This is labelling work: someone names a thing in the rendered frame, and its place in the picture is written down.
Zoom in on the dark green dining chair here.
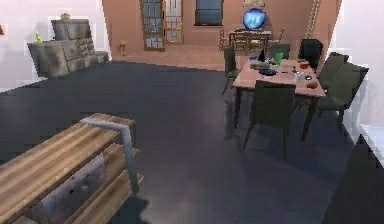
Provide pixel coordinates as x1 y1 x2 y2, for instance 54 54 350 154
268 43 291 61
315 62 370 136
221 45 242 96
242 79 297 160
317 51 350 91

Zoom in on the wooden chair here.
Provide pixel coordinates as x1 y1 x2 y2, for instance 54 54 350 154
218 28 230 52

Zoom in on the glass panel room door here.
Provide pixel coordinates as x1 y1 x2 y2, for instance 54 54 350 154
139 0 166 52
164 0 185 45

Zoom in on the wooden side table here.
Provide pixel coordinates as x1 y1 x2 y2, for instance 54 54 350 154
228 29 272 56

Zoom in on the brown dining table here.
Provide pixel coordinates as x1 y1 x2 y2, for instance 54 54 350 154
232 58 327 142

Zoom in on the dark blue window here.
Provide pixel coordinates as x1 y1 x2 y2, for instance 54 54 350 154
194 0 224 27

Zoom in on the blue round fish bowl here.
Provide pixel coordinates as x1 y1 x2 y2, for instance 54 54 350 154
242 7 267 31

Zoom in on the black dining chair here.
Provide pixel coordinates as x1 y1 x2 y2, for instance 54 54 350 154
297 38 324 73

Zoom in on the grey chest of drawers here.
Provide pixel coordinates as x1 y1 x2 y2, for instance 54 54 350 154
27 18 110 80

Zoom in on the wooden shelf unit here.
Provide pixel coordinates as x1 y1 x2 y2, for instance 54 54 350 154
0 112 145 224

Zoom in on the wooden ladder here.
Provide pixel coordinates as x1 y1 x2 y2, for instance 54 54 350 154
305 0 322 40

